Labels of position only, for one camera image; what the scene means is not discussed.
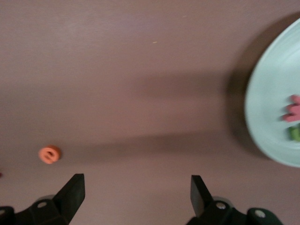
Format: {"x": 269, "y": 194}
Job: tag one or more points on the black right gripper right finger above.
{"x": 201, "y": 204}

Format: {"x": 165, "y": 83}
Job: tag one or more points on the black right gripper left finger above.
{"x": 68, "y": 201}

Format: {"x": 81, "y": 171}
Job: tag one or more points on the orange foam letter e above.
{"x": 42, "y": 153}

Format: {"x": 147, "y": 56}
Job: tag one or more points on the green foam letter n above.
{"x": 294, "y": 133}

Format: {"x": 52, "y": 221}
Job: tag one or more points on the pink foam letter w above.
{"x": 294, "y": 112}

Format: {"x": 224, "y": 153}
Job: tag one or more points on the green plate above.
{"x": 269, "y": 93}

